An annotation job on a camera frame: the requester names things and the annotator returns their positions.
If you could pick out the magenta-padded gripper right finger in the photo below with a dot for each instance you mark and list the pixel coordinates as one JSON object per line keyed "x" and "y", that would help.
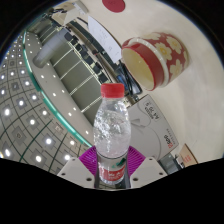
{"x": 136, "y": 160}

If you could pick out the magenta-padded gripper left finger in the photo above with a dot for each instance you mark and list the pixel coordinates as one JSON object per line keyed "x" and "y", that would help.
{"x": 87, "y": 158}

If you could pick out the clear red-capped water bottle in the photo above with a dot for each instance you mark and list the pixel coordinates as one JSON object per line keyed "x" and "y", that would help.
{"x": 111, "y": 133}

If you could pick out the white paper carton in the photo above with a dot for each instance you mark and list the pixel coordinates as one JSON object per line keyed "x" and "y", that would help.
{"x": 150, "y": 130}

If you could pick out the group of ceiling lights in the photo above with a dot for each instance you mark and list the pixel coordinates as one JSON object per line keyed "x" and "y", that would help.
{"x": 32, "y": 121}

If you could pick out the row of black office chairs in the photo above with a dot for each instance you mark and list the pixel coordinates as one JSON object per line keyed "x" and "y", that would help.
{"x": 88, "y": 60}

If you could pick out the red floral ceramic mug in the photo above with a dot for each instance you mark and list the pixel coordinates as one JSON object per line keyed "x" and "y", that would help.
{"x": 166, "y": 56}

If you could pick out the long curved conference desk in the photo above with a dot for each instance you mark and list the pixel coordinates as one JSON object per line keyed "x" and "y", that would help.
{"x": 83, "y": 33}

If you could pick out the flat round red coaster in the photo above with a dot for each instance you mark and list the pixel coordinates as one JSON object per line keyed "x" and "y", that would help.
{"x": 114, "y": 5}

